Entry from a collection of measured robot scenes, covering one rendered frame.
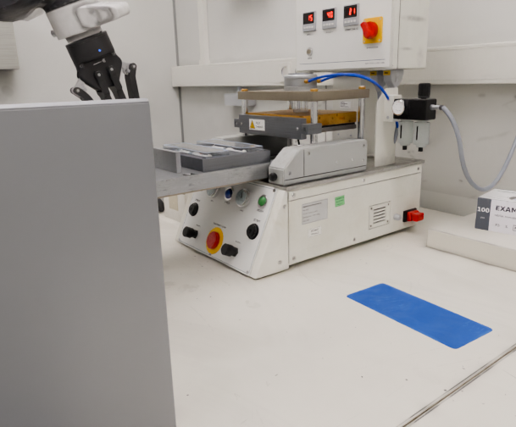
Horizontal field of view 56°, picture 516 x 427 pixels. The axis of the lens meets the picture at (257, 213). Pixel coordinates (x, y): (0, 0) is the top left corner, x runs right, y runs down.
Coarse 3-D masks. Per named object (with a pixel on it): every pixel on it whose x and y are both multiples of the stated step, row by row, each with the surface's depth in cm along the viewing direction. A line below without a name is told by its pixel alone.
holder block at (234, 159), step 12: (180, 156) 99; (192, 156) 96; (228, 156) 96; (240, 156) 98; (252, 156) 99; (264, 156) 101; (192, 168) 96; (204, 168) 93; (216, 168) 95; (228, 168) 96
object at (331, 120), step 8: (296, 104) 116; (304, 104) 116; (256, 112) 121; (264, 112) 120; (272, 112) 120; (280, 112) 119; (288, 112) 118; (296, 112) 117; (304, 112) 117; (320, 112) 115; (328, 112) 114; (336, 112) 114; (344, 112) 113; (352, 112) 114; (320, 120) 109; (328, 120) 110; (336, 120) 112; (344, 120) 113; (352, 120) 115; (328, 128) 110; (336, 128) 112; (344, 128) 114; (352, 128) 115
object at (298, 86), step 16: (288, 80) 114; (304, 80) 112; (320, 80) 113; (240, 96) 121; (256, 96) 116; (272, 96) 112; (288, 96) 107; (304, 96) 103; (320, 96) 103; (336, 96) 106; (352, 96) 109; (368, 96) 112
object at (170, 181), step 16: (160, 160) 97; (176, 160) 92; (272, 160) 104; (160, 176) 90; (176, 176) 90; (192, 176) 91; (208, 176) 93; (224, 176) 95; (240, 176) 97; (256, 176) 100; (160, 192) 87; (176, 192) 89
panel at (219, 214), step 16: (224, 192) 112; (256, 192) 103; (272, 192) 99; (208, 208) 115; (224, 208) 110; (240, 208) 106; (256, 208) 102; (192, 224) 118; (208, 224) 113; (224, 224) 109; (240, 224) 105; (256, 224) 100; (192, 240) 117; (224, 240) 108; (240, 240) 103; (256, 240) 100; (208, 256) 110; (224, 256) 106; (240, 256) 102
